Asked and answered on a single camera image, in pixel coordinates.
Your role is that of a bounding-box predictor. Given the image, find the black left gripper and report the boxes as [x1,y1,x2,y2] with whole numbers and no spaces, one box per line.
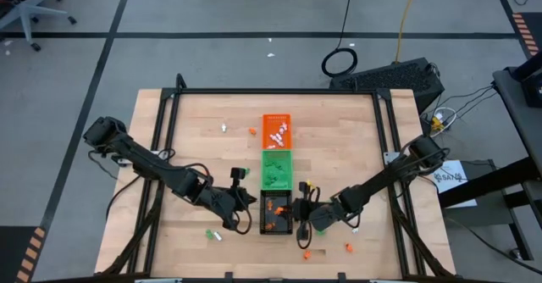
[209,185,258,230]

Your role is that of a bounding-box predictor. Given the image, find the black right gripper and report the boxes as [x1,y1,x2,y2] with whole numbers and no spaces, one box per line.
[282,181,344,232]

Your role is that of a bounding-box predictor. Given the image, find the black slotted plastic basket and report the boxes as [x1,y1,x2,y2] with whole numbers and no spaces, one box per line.
[259,189,295,236]

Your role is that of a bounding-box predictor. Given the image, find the green slotted plastic basket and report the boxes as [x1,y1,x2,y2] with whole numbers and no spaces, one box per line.
[260,149,295,191]

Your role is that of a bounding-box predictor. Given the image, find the orange slotted plastic basket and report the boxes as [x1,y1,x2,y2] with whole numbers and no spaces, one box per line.
[262,113,293,151]

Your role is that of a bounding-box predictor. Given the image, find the black computer tower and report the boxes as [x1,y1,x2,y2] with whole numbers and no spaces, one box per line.
[329,57,446,114]

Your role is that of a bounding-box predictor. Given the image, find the white printed paper sheet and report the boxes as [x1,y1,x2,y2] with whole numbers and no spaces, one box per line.
[430,159,478,210]

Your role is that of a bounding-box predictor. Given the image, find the black side table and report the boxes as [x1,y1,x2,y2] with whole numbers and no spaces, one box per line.
[438,64,542,262]

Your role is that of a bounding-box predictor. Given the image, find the black orange striped floor mat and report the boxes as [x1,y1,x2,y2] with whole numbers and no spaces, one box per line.
[511,11,542,59]
[0,225,47,283]

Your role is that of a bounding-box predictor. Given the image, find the black device on side table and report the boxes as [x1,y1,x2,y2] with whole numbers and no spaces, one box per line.
[510,50,542,108]

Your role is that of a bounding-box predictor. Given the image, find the grey office chair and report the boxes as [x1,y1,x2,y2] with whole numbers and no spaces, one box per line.
[0,0,79,53]

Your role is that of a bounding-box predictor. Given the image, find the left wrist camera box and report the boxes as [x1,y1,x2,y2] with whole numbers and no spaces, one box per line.
[230,167,248,187]

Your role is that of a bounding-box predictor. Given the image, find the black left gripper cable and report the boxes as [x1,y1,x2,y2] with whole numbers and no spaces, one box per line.
[230,208,254,236]

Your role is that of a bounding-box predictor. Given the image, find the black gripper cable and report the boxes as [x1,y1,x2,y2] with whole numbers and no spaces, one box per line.
[230,208,254,236]
[295,230,313,251]

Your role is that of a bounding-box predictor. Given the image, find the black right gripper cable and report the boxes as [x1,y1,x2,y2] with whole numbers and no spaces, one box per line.
[295,230,313,251]

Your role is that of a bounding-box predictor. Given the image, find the black hanging cable with coil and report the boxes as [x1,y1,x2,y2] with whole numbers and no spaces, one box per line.
[320,0,359,79]

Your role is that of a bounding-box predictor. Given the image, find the white cable with yellow plug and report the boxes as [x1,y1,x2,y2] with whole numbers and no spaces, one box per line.
[428,107,458,138]

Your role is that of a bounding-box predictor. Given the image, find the yellow hanging cable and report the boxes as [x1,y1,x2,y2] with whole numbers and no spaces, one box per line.
[395,0,421,63]

